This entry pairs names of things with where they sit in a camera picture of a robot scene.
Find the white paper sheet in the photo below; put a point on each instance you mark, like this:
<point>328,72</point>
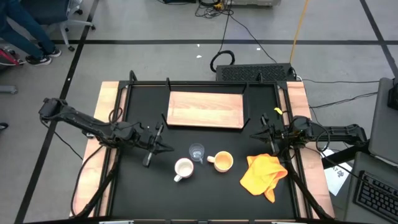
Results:
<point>337,183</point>

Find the person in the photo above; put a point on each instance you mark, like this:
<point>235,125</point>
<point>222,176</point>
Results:
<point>28,31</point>

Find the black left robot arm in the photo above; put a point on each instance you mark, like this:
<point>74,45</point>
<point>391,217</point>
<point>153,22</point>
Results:
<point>81,121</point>

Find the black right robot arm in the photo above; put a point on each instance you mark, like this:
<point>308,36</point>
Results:
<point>339,132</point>

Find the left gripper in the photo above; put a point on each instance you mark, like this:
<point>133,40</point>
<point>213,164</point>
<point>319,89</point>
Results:
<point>146,137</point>

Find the black perforated computer case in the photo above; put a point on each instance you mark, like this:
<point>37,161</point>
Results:
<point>252,73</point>

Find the grey desk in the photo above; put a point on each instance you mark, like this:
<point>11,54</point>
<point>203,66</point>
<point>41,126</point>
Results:
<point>357,161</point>

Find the orange mug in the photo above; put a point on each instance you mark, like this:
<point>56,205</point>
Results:
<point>224,161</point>

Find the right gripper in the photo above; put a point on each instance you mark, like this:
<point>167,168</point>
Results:
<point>276,135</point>

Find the grey metal bar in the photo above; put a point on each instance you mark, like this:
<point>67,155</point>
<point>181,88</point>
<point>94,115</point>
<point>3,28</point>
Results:
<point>7,90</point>

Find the black monitor mount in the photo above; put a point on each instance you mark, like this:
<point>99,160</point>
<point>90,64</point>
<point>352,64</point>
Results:
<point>393,96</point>

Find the black rounded object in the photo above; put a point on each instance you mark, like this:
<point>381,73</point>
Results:
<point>3,126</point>

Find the grey equipment box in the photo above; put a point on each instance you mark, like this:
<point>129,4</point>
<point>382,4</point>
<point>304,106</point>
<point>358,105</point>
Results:
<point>255,2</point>

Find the black metal table frame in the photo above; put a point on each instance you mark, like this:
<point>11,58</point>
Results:
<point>202,83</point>

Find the black desk beam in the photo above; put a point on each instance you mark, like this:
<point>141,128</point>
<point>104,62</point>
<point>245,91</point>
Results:
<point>342,155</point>

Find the grey computer monitor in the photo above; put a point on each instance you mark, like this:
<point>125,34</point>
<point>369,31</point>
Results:
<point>382,130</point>

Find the red black device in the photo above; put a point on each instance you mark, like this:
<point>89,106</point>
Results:
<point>7,57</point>

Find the clear glass cup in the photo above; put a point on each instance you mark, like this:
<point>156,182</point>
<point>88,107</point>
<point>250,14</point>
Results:
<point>196,151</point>

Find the silver metal bracket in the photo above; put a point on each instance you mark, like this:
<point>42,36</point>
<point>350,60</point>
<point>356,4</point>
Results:
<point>116,222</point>

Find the blue office chair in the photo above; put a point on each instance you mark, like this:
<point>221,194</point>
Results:
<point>53,9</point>

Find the grey white patterned mug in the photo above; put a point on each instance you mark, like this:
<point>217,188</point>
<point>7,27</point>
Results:
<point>184,168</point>

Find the black keyboard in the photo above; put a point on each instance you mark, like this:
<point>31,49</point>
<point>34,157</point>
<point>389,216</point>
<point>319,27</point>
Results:
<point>376,196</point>

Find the yellow cloth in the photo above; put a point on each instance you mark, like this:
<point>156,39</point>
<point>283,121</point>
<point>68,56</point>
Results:
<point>261,175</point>

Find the yellow tape tag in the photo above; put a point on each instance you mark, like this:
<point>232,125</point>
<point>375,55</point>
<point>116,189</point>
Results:
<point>278,110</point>

